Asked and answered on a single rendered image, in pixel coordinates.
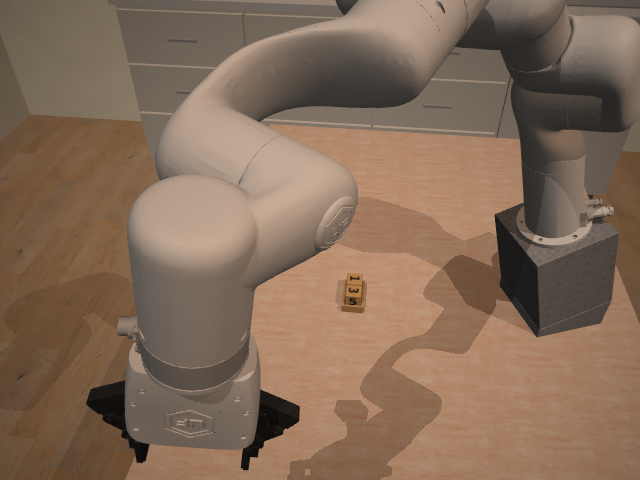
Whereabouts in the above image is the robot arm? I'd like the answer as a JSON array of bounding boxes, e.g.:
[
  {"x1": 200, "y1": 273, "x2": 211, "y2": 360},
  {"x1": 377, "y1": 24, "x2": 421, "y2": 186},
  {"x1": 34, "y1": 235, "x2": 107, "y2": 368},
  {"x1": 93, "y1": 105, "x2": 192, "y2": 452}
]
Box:
[{"x1": 117, "y1": 0, "x2": 640, "y2": 391}]

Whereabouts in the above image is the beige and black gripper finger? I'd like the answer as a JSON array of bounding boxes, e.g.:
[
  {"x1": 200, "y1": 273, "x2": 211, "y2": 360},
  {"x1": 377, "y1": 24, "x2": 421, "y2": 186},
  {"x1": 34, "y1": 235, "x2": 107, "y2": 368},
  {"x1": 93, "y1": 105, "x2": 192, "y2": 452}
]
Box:
[
  {"x1": 241, "y1": 389, "x2": 300, "y2": 470},
  {"x1": 86, "y1": 380, "x2": 150, "y2": 463}
]

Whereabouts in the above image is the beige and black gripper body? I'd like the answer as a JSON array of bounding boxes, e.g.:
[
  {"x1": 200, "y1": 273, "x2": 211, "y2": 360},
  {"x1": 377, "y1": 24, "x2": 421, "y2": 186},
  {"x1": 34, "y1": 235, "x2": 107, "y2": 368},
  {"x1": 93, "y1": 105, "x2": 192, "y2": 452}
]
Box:
[{"x1": 125, "y1": 332, "x2": 261, "y2": 450}]

